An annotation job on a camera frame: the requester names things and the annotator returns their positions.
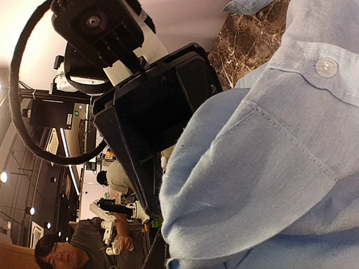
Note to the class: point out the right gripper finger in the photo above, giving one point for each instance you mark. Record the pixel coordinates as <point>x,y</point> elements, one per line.
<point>158,254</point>

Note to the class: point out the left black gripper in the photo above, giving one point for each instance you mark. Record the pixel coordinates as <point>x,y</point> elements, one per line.
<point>146,114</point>

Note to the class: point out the light blue shirt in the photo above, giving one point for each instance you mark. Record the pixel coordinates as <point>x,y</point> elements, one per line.
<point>267,176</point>

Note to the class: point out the person in white shirt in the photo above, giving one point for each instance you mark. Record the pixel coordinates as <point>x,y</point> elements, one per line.
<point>115,178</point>

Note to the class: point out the operator in dark shirt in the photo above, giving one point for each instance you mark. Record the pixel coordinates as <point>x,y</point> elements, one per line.
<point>86,248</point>

